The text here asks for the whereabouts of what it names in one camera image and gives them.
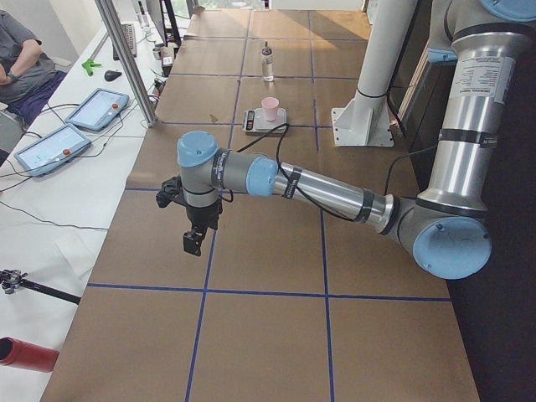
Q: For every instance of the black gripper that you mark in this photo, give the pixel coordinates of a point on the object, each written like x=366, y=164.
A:
x=203, y=217

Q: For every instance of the pink paper cup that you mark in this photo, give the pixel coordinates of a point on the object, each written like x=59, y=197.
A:
x=270, y=106

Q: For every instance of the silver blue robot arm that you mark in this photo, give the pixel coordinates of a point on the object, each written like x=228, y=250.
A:
x=442, y=226

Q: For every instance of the white digital kitchen scale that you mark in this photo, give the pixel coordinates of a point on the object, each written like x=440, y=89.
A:
x=255, y=123

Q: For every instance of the far blue tablet pendant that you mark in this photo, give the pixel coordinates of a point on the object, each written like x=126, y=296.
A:
x=98, y=110

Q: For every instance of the blue tablet pendant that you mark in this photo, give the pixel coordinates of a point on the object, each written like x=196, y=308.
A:
x=98, y=110
x=53, y=150

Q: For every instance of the near blue tablet pendant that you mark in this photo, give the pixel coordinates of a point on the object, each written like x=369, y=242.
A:
x=53, y=150

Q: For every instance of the black computer mouse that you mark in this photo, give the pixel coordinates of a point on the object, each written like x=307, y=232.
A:
x=111, y=75

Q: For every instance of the black tripod rod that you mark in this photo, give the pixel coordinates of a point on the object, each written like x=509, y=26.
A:
x=12, y=280

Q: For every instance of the brown cardboard box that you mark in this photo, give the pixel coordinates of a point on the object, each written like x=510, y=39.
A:
x=167, y=57

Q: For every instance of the green plastic tool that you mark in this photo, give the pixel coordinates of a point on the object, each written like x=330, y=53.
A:
x=89, y=66

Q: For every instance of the red cylinder tube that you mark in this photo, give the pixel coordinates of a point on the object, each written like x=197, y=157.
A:
x=19, y=354

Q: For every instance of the seated person grey shirt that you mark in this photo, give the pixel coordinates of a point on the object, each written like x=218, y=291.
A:
x=28, y=75

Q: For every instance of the aluminium frame post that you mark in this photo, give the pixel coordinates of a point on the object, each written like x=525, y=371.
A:
x=113, y=26

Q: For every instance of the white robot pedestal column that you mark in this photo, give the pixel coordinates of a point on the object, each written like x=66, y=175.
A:
x=364, y=121

